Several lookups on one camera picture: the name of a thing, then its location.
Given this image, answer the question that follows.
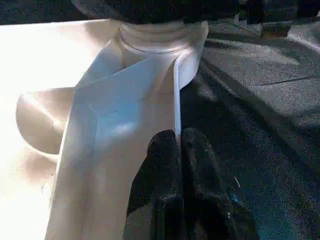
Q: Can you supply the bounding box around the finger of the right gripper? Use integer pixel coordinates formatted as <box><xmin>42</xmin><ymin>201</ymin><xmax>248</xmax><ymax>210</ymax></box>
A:
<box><xmin>70</xmin><ymin>0</ymin><xmax>241</xmax><ymax>26</ymax></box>

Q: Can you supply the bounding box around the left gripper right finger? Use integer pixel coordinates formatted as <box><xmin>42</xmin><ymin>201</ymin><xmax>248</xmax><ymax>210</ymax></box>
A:
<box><xmin>181</xmin><ymin>127</ymin><xmax>261</xmax><ymax>240</ymax></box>

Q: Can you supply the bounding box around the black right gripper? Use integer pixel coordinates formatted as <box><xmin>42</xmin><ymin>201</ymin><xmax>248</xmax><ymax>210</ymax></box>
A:
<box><xmin>239</xmin><ymin>0</ymin><xmax>320</xmax><ymax>40</ymax></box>

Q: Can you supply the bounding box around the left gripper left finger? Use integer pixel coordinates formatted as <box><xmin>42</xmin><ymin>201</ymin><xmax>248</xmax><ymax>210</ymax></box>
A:
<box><xmin>122</xmin><ymin>130</ymin><xmax>185</xmax><ymax>240</ymax></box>

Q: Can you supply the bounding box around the white plastic table leg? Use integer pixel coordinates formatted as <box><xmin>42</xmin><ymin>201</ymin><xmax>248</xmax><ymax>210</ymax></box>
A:
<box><xmin>118</xmin><ymin>20</ymin><xmax>209</xmax><ymax>54</ymax></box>

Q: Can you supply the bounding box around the white plastic table top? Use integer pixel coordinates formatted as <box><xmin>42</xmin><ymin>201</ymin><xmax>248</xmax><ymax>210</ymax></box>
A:
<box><xmin>0</xmin><ymin>19</ymin><xmax>209</xmax><ymax>240</ymax></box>

